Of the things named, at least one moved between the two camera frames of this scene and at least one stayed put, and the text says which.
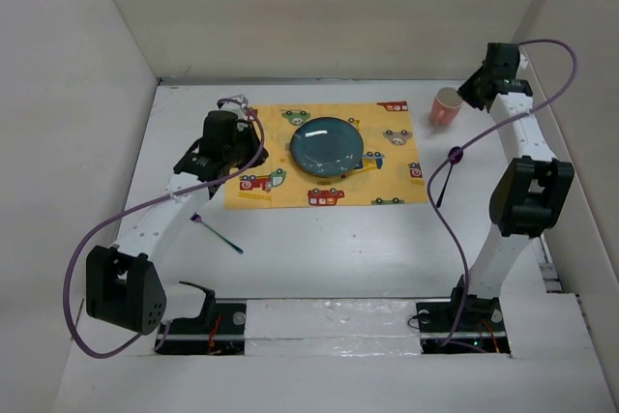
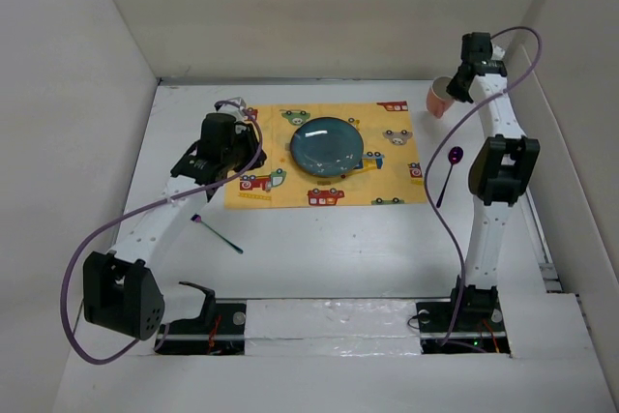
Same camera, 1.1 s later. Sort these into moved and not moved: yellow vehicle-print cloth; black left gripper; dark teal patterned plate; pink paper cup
Moved: pink paper cup
Not moved: dark teal patterned plate; yellow vehicle-print cloth; black left gripper
